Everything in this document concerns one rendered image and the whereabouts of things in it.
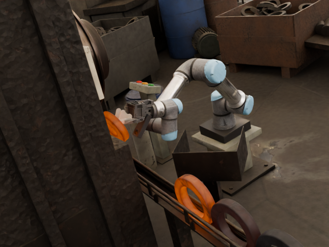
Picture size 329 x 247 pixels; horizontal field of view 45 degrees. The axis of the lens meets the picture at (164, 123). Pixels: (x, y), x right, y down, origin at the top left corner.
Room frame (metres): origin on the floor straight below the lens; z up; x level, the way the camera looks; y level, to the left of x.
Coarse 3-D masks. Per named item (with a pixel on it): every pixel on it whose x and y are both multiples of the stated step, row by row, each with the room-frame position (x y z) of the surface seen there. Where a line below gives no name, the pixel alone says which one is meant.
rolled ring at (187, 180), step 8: (184, 176) 1.12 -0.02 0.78; (192, 176) 1.11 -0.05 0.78; (176, 184) 1.15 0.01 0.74; (184, 184) 1.11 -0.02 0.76; (192, 184) 1.07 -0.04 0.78; (200, 184) 1.07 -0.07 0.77; (176, 192) 1.16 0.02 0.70; (184, 192) 1.16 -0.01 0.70; (200, 192) 1.04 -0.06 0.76; (208, 192) 1.05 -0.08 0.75; (184, 200) 1.15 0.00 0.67; (200, 200) 1.05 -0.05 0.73; (208, 200) 1.03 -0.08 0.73; (192, 208) 1.13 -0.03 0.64; (208, 208) 1.02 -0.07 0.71; (200, 216) 1.08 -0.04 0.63; (208, 216) 1.02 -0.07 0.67
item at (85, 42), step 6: (72, 12) 1.62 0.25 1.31; (78, 18) 1.60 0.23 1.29; (78, 24) 1.59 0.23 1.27; (78, 30) 1.57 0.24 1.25; (84, 30) 1.56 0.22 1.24; (84, 36) 1.56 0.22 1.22; (90, 36) 1.55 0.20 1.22; (84, 42) 1.54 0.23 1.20; (90, 42) 1.55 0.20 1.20; (90, 48) 1.54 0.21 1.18; (96, 54) 1.53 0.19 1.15; (96, 60) 1.54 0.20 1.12; (96, 66) 1.54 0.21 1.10; (96, 72) 1.53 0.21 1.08; (102, 72) 1.54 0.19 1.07; (102, 78) 1.54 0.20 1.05; (102, 84) 1.55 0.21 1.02; (102, 90) 1.56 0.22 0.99
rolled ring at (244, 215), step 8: (224, 200) 0.97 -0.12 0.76; (232, 200) 0.96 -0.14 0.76; (216, 208) 0.98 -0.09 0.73; (224, 208) 0.95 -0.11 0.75; (232, 208) 0.92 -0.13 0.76; (240, 208) 0.92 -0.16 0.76; (216, 216) 0.99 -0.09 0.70; (224, 216) 1.01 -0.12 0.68; (232, 216) 0.92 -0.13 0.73; (240, 216) 0.90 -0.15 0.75; (248, 216) 0.90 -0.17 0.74; (216, 224) 1.00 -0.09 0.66; (224, 224) 1.00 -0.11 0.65; (240, 224) 0.90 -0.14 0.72; (248, 224) 0.88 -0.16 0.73; (256, 224) 0.89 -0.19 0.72; (224, 232) 0.98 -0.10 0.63; (232, 232) 0.98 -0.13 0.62; (248, 232) 0.88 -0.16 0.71; (256, 232) 0.87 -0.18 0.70; (240, 240) 0.95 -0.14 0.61; (248, 240) 0.88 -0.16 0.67; (256, 240) 0.86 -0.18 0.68
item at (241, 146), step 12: (180, 144) 1.50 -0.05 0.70; (240, 144) 1.38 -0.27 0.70; (180, 156) 1.39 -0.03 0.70; (192, 156) 1.37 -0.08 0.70; (204, 156) 1.35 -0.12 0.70; (216, 156) 1.33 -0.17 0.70; (228, 156) 1.31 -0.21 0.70; (240, 156) 1.34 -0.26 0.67; (180, 168) 1.39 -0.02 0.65; (192, 168) 1.37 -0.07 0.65; (204, 168) 1.35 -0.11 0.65; (216, 168) 1.33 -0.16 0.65; (228, 168) 1.32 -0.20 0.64; (240, 168) 1.31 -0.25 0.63; (204, 180) 1.36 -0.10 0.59; (216, 180) 1.34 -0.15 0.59; (228, 180) 1.32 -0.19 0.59; (240, 180) 1.30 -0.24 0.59; (216, 192) 1.42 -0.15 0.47
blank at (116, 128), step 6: (108, 114) 1.53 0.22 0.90; (108, 120) 1.51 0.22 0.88; (114, 120) 1.50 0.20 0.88; (108, 126) 1.58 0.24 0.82; (114, 126) 1.50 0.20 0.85; (120, 126) 1.49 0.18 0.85; (114, 132) 1.57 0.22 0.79; (120, 132) 1.49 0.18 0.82; (126, 132) 1.50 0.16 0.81; (120, 138) 1.52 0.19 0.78; (126, 138) 1.51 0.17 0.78
